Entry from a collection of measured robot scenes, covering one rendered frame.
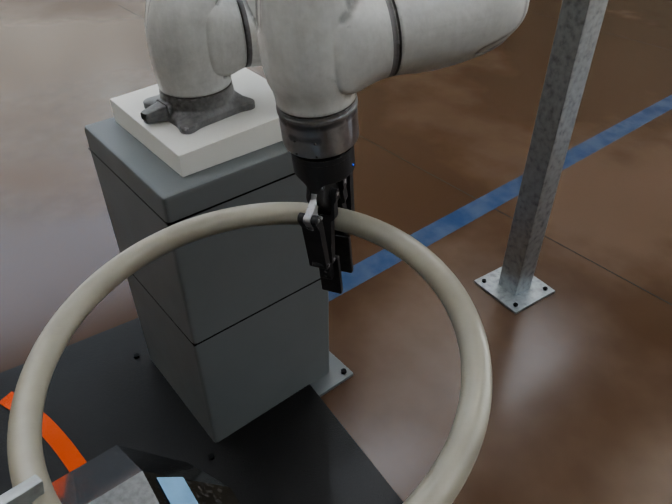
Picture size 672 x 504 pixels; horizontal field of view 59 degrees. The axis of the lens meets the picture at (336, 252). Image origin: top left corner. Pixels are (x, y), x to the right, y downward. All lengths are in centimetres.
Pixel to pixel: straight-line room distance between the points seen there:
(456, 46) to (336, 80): 13
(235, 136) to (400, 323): 100
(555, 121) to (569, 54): 19
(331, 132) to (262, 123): 63
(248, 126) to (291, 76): 66
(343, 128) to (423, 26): 13
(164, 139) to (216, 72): 17
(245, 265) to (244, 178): 22
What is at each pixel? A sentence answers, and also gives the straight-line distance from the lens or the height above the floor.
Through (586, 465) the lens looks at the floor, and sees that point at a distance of 178.
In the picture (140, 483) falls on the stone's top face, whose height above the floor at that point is 80.
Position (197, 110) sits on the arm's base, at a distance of 128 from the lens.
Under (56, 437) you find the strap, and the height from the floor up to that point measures 2.
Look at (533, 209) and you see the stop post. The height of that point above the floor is 37.
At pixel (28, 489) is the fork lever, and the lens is 60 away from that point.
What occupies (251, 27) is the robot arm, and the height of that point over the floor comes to 103.
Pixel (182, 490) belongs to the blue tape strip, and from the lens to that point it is 74.
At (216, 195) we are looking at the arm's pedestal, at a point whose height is 76.
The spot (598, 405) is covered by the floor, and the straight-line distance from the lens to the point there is 192.
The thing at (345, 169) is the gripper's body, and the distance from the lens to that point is 69.
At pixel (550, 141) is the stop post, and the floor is 60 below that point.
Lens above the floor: 140
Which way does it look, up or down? 38 degrees down
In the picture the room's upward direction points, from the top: straight up
